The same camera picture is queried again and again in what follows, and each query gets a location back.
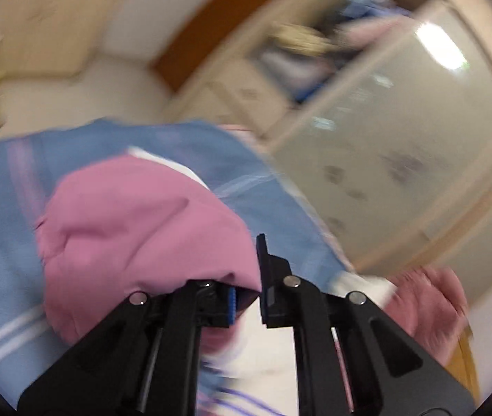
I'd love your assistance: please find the pink padded jacket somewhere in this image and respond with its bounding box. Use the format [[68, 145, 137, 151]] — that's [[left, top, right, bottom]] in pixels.
[[382, 265, 473, 368]]

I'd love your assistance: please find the frosted glass wardrobe door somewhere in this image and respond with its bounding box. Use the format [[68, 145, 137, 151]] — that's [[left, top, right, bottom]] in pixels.
[[267, 0, 492, 280]]

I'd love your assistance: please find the light wooden wardrobe drawer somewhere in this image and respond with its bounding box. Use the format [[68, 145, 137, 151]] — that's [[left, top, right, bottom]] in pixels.
[[194, 63, 292, 137]]

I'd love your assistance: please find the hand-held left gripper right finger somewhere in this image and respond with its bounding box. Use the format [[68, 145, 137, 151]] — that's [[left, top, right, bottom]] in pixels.
[[257, 234, 476, 416]]

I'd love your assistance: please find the beige cushion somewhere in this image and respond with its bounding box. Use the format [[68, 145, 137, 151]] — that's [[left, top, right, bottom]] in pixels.
[[0, 0, 145, 79]]

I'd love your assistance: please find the brown wooden board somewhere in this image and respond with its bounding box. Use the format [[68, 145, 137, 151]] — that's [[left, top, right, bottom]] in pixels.
[[149, 0, 283, 93]]

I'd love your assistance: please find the blue plaid bed sheet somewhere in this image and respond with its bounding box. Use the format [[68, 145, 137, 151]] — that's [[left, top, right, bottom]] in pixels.
[[0, 118, 353, 416]]

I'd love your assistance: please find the pink garment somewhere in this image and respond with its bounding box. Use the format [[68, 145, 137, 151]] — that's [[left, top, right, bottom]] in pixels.
[[33, 155, 265, 367]]

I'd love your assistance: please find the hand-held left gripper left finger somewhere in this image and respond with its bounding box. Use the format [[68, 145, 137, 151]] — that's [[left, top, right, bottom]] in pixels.
[[17, 278, 240, 416]]

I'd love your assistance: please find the pile of clothes in wardrobe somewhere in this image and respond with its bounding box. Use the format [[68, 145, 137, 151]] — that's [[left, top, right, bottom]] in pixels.
[[252, 0, 413, 102]]

